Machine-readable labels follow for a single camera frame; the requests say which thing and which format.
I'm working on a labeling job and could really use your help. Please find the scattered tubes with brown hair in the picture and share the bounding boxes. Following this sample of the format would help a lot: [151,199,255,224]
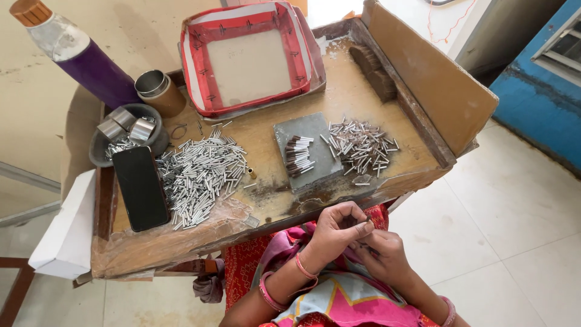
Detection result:
[320,117,401,179]

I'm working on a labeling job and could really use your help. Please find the pink right wrist bangle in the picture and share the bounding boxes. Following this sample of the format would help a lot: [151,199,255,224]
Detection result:
[438,295,457,327]

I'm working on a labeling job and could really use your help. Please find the black smartphone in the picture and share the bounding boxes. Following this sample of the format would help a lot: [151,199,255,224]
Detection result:
[112,145,171,233]

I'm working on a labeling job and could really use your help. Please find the person's right hand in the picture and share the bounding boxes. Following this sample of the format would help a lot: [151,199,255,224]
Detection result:
[350,229,412,288]

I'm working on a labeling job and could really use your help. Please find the purple grey cloth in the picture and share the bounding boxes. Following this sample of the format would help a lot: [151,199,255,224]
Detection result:
[192,258,227,304]

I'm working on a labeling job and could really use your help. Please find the steel cup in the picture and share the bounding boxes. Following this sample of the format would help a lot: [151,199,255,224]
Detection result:
[134,69,169,98]

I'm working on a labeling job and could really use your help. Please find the white cardboard box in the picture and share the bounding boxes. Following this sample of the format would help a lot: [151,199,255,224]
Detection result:
[28,169,97,280]

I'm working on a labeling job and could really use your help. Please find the pink patterned clothing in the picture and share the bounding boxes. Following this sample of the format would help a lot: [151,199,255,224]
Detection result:
[224,203,441,327]

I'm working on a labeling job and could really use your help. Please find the red white cardboard tray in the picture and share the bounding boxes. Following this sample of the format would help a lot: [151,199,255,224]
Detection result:
[178,0,327,121]

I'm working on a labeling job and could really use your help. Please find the brown wooden frame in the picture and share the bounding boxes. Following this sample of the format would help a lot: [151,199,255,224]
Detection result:
[0,257,36,327]

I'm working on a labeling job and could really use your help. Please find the row of bristle-filled tubes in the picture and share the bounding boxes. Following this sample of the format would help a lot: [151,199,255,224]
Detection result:
[284,135,316,179]

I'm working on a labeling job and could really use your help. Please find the person's left hand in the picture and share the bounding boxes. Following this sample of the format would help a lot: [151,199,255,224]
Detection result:
[310,201,376,270]

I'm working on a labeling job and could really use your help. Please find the purple bottle with brown cap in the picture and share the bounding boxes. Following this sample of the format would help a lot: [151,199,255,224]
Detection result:
[9,0,142,110]

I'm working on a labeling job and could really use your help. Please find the brown cardboard tube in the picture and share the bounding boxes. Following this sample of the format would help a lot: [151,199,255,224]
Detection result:
[137,75,187,119]

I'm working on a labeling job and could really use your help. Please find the wooden work tray table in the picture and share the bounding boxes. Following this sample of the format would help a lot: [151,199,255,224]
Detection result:
[90,17,480,280]

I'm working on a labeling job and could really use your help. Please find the blue metal door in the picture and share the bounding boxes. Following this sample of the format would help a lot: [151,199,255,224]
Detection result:
[489,0,581,179]

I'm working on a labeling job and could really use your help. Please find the orange cord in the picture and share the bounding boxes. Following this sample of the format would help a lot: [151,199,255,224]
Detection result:
[426,0,478,45]

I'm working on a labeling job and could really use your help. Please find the wide shiny metal ring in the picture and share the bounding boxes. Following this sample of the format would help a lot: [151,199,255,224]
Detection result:
[129,117,156,144]
[108,106,136,130]
[97,119,126,140]

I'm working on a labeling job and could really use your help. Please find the grey stone slab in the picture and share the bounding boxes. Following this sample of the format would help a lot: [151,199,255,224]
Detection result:
[273,112,346,193]

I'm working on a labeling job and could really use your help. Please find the brown cardboard side panel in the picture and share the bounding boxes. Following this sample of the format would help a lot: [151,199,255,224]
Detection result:
[361,0,499,158]

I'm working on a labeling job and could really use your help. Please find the large pile of silver tubes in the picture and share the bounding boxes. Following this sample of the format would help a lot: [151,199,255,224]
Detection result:
[154,128,258,231]

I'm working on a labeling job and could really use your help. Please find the brown hair bundles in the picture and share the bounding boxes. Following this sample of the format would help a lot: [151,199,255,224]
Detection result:
[348,44,398,103]

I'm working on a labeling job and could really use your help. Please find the grey round bowl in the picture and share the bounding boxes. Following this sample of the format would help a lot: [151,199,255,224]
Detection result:
[88,103,170,168]

